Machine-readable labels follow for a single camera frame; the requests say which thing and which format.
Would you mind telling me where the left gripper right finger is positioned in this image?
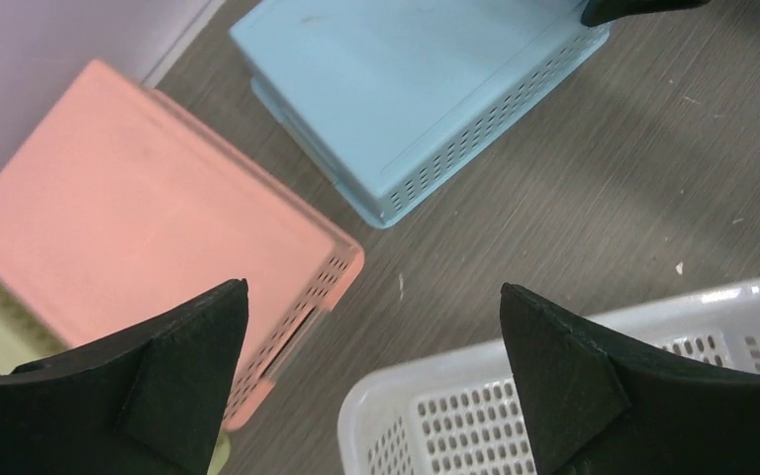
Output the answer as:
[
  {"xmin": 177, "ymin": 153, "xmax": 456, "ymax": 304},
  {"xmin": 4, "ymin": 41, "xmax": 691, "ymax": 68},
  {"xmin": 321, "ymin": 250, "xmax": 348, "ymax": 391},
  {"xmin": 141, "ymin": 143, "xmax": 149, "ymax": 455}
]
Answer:
[{"xmin": 500, "ymin": 283, "xmax": 760, "ymax": 474}]

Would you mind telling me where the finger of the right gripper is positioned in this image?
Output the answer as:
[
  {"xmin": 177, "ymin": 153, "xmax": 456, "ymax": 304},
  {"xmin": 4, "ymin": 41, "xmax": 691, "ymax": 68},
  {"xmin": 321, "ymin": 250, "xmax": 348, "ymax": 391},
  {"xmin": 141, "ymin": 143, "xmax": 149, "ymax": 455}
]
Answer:
[{"xmin": 581, "ymin": 0, "xmax": 710, "ymax": 28}]

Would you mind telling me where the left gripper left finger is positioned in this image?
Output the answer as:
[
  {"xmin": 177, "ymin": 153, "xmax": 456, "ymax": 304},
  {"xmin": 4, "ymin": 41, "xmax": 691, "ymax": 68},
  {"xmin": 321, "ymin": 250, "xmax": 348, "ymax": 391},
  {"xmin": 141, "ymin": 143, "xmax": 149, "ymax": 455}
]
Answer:
[{"xmin": 0, "ymin": 279, "xmax": 250, "ymax": 475}]

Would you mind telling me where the grey basket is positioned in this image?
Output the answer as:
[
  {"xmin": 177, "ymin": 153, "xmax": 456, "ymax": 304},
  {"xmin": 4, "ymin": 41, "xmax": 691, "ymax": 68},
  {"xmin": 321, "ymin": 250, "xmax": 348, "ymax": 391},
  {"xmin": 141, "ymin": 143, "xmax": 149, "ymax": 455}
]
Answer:
[{"xmin": 337, "ymin": 278, "xmax": 760, "ymax": 474}]

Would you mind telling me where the pink perforated basket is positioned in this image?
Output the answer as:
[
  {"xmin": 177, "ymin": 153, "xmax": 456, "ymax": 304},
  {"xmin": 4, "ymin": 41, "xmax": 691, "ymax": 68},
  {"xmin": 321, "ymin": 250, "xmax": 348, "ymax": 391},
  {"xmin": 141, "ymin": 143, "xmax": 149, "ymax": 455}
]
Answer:
[{"xmin": 0, "ymin": 60, "xmax": 365, "ymax": 431}]

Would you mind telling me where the light blue basket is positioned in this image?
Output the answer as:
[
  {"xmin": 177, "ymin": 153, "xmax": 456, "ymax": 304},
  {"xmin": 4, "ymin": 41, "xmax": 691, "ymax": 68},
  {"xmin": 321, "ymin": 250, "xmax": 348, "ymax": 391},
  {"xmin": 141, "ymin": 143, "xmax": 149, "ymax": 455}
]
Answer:
[{"xmin": 229, "ymin": 0, "xmax": 611, "ymax": 229}]

